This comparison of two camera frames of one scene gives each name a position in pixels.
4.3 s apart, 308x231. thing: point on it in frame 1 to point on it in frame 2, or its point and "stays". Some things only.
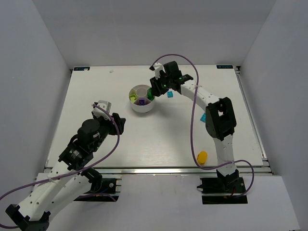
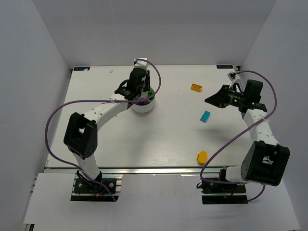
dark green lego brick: [150, 94] stays
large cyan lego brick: [203, 118] stays
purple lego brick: [141, 101] stays
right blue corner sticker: [224, 67] stays
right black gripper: [156, 85] to [224, 96]
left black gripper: [118, 124] to [128, 94]
